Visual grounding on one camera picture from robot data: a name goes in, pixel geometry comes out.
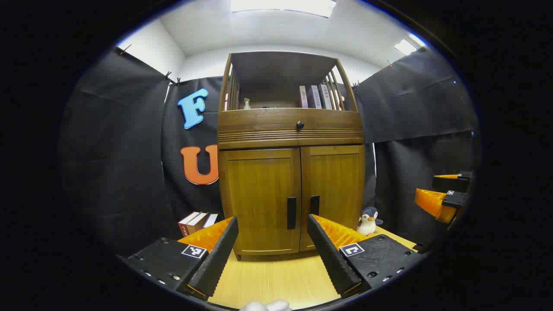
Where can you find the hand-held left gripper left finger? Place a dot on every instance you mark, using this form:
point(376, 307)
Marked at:
point(216, 259)

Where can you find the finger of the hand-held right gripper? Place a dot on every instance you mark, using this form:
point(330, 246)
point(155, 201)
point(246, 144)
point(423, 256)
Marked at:
point(451, 183)
point(432, 203)

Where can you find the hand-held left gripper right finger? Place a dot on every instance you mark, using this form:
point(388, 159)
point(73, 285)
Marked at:
point(330, 259)

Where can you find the wooden shoe cabinet door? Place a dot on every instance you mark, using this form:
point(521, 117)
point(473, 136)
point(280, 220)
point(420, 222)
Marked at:
point(259, 194)
point(337, 181)

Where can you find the wooden double-door shoe cabinet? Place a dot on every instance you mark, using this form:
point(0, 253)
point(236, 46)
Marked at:
point(289, 138)

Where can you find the wooden cabinet drawer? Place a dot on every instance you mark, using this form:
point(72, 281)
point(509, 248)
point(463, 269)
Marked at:
point(259, 125)

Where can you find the brown book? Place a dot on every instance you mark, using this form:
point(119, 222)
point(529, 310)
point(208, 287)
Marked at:
point(198, 221)

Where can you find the red and white book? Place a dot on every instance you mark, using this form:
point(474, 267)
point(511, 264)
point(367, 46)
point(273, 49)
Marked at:
point(186, 224)

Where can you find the penguin plush toy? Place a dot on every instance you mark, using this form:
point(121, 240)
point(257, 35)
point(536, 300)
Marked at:
point(368, 222)

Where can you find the small ceiling light panel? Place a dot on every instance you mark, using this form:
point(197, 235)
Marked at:
point(406, 46)

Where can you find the white upright book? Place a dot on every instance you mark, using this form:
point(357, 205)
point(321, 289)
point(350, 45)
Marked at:
point(326, 97)

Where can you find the small pump bottle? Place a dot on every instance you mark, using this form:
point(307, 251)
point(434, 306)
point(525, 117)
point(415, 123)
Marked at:
point(247, 104)

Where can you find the dark upright book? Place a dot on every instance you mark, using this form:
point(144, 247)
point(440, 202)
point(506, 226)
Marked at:
point(314, 97)

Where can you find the pink upright book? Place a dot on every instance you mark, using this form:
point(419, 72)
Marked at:
point(303, 97)

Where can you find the large ceiling light panel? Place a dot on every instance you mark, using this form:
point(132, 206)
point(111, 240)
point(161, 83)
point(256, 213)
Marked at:
point(281, 6)

